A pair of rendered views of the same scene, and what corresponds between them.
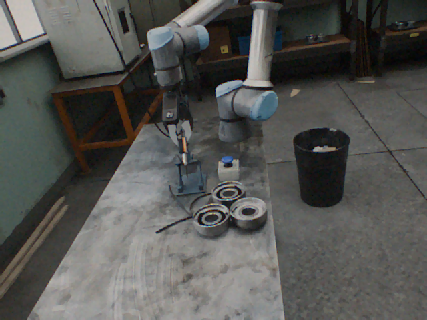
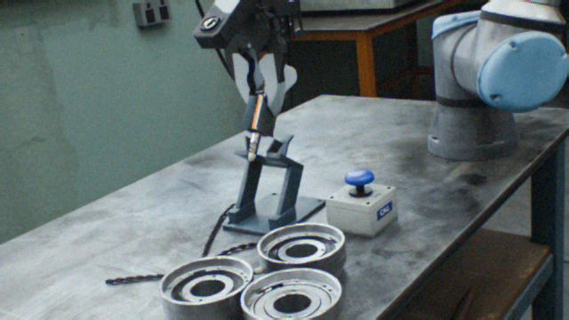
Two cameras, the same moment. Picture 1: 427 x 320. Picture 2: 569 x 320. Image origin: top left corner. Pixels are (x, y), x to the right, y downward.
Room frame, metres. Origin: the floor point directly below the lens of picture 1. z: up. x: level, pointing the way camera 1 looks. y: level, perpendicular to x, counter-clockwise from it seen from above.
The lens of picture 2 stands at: (0.27, -0.40, 1.20)
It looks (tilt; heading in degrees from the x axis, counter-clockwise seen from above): 19 degrees down; 31
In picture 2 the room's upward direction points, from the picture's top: 8 degrees counter-clockwise
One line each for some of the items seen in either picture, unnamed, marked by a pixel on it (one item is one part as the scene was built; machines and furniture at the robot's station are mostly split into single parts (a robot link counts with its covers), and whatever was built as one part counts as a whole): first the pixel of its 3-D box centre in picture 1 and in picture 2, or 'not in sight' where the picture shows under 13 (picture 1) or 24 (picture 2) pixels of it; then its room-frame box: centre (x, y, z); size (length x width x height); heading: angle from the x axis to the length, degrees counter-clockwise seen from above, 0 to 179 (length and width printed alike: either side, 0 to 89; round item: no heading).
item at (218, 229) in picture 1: (211, 220); (208, 294); (0.81, 0.03, 0.82); 0.10 x 0.10 x 0.04
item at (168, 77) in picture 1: (168, 75); not in sight; (1.08, 0.08, 1.18); 0.08 x 0.08 x 0.05
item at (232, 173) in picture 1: (229, 169); (364, 204); (1.07, -0.06, 0.82); 0.08 x 0.07 x 0.05; 170
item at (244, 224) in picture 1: (248, 213); (292, 310); (0.80, -0.08, 0.82); 0.10 x 0.10 x 0.04
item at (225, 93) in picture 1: (231, 99); (471, 51); (1.39, -0.13, 0.97); 0.13 x 0.12 x 0.14; 36
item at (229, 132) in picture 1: (234, 124); (472, 118); (1.39, -0.13, 0.85); 0.15 x 0.15 x 0.10
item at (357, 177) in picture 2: (227, 164); (360, 189); (1.06, -0.05, 0.85); 0.04 x 0.04 x 0.05
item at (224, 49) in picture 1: (215, 41); not in sight; (4.50, -0.32, 0.64); 0.49 x 0.40 x 0.37; 85
